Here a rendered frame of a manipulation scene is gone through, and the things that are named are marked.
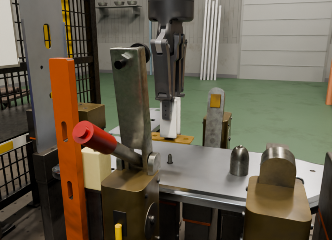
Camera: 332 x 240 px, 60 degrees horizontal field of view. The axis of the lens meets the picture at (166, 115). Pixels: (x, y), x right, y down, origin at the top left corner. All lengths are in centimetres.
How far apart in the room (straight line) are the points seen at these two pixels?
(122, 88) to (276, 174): 20
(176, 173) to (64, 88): 23
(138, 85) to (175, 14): 16
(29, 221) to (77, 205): 54
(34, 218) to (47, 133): 41
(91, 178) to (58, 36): 34
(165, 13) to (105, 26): 1078
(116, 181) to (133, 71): 14
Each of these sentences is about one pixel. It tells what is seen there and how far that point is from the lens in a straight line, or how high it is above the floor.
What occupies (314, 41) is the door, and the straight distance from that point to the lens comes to 967.
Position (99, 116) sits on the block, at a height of 103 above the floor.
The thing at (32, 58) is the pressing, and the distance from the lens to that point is 61.
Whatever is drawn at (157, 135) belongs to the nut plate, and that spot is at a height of 105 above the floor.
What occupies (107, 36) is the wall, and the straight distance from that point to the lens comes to 1120.
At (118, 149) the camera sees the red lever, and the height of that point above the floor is 111.
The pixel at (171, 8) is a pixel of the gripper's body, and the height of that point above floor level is 127.
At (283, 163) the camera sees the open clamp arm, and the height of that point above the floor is 110.
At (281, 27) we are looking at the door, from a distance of 961.
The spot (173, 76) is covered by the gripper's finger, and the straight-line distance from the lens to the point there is 48.
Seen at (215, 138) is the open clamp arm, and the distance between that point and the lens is 66.
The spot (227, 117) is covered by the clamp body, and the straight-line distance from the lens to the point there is 69.
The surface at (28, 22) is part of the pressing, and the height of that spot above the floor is 125.
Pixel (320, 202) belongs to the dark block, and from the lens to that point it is 33.
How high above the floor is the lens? 122
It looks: 15 degrees down
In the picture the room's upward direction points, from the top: straight up
